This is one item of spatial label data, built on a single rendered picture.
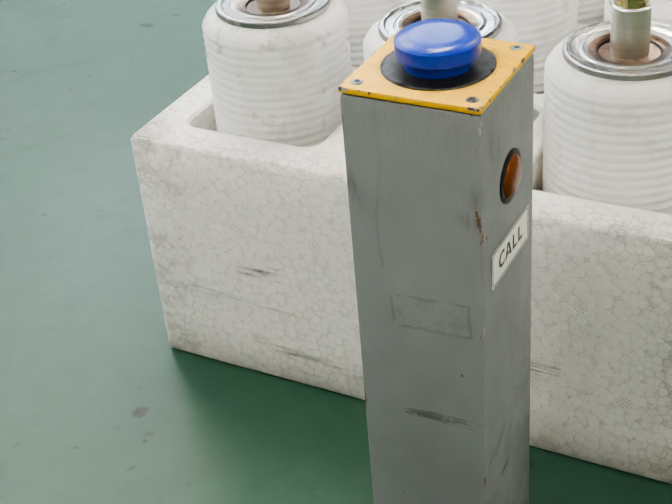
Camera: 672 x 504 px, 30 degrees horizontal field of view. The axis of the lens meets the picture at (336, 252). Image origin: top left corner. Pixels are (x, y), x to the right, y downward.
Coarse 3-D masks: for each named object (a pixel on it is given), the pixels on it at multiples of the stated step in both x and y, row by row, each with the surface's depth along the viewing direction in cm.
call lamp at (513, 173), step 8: (512, 160) 59; (520, 160) 59; (512, 168) 58; (520, 168) 59; (512, 176) 59; (520, 176) 60; (504, 184) 58; (512, 184) 59; (504, 192) 59; (512, 192) 59
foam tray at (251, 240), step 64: (192, 128) 84; (192, 192) 83; (256, 192) 81; (320, 192) 78; (192, 256) 87; (256, 256) 84; (320, 256) 81; (576, 256) 72; (640, 256) 70; (192, 320) 90; (256, 320) 87; (320, 320) 84; (576, 320) 74; (640, 320) 72; (320, 384) 88; (576, 384) 77; (640, 384) 75; (576, 448) 80; (640, 448) 77
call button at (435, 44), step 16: (400, 32) 58; (416, 32) 57; (432, 32) 57; (448, 32) 57; (464, 32) 57; (400, 48) 56; (416, 48) 56; (432, 48) 56; (448, 48) 56; (464, 48) 56; (480, 48) 57; (416, 64) 56; (432, 64) 56; (448, 64) 56; (464, 64) 56
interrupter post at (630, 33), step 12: (612, 12) 71; (624, 12) 70; (636, 12) 70; (648, 12) 70; (612, 24) 71; (624, 24) 70; (636, 24) 70; (648, 24) 70; (612, 36) 71; (624, 36) 70; (636, 36) 70; (648, 36) 71; (612, 48) 72; (624, 48) 71; (636, 48) 71; (648, 48) 71
